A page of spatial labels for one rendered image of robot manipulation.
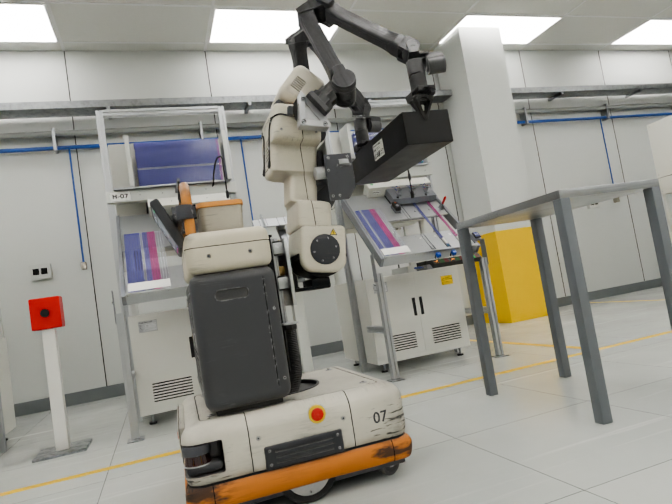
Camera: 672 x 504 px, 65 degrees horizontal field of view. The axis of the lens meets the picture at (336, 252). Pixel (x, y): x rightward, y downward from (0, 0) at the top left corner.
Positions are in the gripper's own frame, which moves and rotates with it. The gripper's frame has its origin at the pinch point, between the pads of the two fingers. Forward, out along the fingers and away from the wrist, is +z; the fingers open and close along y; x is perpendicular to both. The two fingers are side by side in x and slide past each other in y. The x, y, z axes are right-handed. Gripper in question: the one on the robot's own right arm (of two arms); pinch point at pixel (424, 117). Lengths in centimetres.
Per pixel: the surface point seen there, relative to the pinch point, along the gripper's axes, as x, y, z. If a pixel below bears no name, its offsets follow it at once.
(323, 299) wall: -46, 336, 57
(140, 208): 100, 199, -21
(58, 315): 144, 146, 40
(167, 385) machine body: 98, 166, 88
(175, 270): 85, 147, 26
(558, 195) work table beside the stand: -42, -5, 33
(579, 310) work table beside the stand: -42, -4, 72
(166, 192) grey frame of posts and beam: 83, 183, -26
